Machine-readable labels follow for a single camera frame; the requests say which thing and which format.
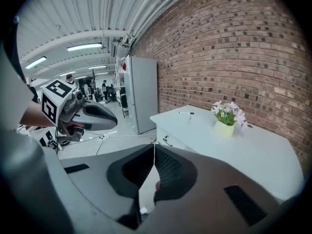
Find pink flowers in pale pot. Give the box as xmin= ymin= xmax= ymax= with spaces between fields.
xmin=211 ymin=100 xmax=248 ymax=138

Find black coat stand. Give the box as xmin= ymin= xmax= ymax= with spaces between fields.
xmin=89 ymin=68 xmax=98 ymax=100

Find white ceiling pipe bundle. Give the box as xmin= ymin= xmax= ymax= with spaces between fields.
xmin=101 ymin=0 xmax=205 ymax=47

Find grey metal cabinet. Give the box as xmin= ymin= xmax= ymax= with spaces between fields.
xmin=123 ymin=55 xmax=159 ymax=135

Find white desk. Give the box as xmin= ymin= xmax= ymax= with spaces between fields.
xmin=150 ymin=105 xmax=305 ymax=202

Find white drawer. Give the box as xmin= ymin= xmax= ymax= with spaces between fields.
xmin=156 ymin=125 xmax=195 ymax=154

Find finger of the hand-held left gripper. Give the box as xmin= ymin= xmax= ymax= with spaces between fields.
xmin=73 ymin=117 xmax=118 ymax=132
xmin=73 ymin=100 xmax=117 ymax=118

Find white open shelf unit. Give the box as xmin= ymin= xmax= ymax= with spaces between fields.
xmin=114 ymin=55 xmax=130 ymax=118

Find white floor cable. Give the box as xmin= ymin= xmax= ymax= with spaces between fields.
xmin=108 ymin=132 xmax=156 ymax=138

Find person's left forearm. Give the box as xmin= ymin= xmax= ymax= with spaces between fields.
xmin=19 ymin=100 xmax=53 ymax=128

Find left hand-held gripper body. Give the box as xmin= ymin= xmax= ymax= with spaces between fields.
xmin=40 ymin=78 xmax=86 ymax=143

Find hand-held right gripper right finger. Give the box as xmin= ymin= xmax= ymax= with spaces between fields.
xmin=146 ymin=144 xmax=284 ymax=234

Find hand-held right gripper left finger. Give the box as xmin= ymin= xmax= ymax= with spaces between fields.
xmin=58 ymin=143 xmax=156 ymax=230

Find person's left hand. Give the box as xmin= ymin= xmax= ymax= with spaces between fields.
xmin=66 ymin=122 xmax=86 ymax=133

